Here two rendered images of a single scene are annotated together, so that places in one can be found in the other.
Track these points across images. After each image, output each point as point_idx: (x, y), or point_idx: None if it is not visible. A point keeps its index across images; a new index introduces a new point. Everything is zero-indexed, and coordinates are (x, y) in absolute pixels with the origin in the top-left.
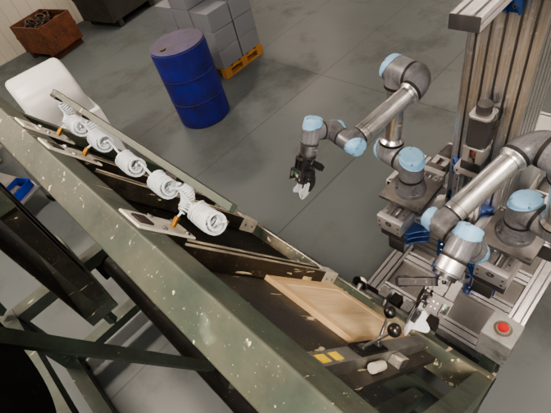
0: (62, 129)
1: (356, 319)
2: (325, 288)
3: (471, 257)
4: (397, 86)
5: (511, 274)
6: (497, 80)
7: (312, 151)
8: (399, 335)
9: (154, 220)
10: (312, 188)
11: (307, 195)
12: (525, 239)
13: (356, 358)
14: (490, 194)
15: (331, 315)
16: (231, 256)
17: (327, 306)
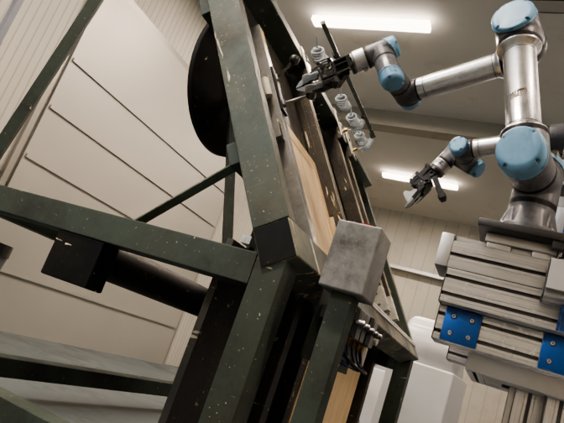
0: (357, 148)
1: (305, 187)
2: (331, 236)
3: (375, 56)
4: (558, 155)
5: (453, 234)
6: None
7: (437, 160)
8: (291, 56)
9: (310, 68)
10: (416, 194)
11: (409, 201)
12: (513, 216)
13: (268, 60)
14: (452, 71)
15: (299, 154)
16: (312, 117)
17: (306, 173)
